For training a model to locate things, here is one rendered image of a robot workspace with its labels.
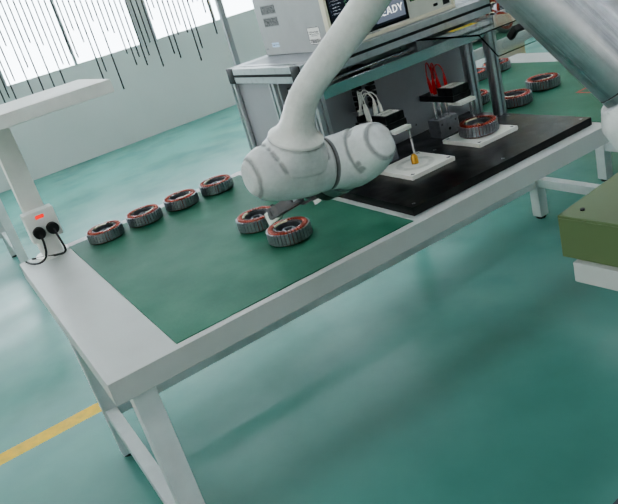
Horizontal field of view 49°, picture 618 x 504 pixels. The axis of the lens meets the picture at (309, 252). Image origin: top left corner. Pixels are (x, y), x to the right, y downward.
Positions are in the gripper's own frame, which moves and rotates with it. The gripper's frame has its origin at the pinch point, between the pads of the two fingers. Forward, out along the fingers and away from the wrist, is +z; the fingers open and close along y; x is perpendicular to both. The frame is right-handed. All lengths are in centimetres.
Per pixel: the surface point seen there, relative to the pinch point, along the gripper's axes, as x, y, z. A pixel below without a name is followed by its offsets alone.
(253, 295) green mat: -14.3, -22.8, -8.2
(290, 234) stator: -5.4, -3.2, 1.2
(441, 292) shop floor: -47, 91, 85
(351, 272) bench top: -19.7, -2.0, -13.3
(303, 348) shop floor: -40, 33, 104
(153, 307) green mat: -6.3, -38.0, 9.1
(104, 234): 23, -27, 61
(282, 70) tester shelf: 34.9, 20.5, 7.1
